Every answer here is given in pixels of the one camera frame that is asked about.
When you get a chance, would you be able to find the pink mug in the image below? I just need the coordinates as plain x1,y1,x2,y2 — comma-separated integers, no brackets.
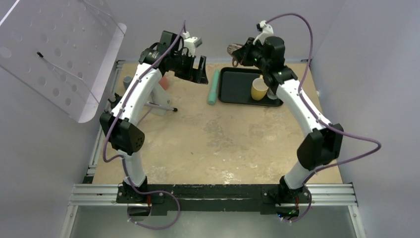
159,76,169,90

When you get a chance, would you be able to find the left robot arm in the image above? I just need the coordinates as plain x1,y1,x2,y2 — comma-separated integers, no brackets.
100,30,208,203

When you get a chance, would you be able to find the black plastic tray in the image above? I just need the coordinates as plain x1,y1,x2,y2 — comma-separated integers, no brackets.
218,67,283,107

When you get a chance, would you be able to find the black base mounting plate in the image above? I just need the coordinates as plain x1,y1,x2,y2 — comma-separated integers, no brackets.
116,183,310,217

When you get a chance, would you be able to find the aluminium frame rail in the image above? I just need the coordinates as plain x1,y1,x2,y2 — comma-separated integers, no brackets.
60,72,365,238

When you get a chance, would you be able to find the yellow mug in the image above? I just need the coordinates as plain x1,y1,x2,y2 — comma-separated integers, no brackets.
251,75,268,101

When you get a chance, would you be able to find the clear perforated acrylic panel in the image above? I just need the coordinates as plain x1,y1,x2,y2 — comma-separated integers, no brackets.
0,0,127,123

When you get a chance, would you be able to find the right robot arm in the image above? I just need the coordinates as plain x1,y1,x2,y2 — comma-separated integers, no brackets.
233,36,344,203

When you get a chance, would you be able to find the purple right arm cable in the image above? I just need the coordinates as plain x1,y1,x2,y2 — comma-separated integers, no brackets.
265,13,382,224

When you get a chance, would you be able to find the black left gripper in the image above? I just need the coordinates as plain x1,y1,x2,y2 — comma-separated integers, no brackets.
170,51,208,84

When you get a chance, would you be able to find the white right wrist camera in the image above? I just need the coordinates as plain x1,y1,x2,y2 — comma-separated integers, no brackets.
253,20,274,45

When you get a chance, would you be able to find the brown mug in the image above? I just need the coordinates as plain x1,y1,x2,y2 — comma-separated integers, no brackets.
227,43,244,67

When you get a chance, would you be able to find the grey-blue mug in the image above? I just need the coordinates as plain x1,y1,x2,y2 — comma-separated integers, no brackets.
266,90,278,100

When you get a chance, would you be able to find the small camera tripod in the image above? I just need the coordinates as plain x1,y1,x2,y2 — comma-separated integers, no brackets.
108,93,179,125

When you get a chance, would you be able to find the dark teal hexagonal mug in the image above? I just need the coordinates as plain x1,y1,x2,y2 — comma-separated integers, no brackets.
123,76,132,90

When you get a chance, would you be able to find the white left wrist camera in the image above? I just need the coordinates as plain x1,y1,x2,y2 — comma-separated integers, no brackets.
181,31,203,57

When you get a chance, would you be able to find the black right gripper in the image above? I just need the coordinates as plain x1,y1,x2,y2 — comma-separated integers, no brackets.
233,38,269,72

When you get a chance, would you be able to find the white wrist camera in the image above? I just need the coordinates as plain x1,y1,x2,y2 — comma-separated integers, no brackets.
181,31,203,57
253,20,274,45

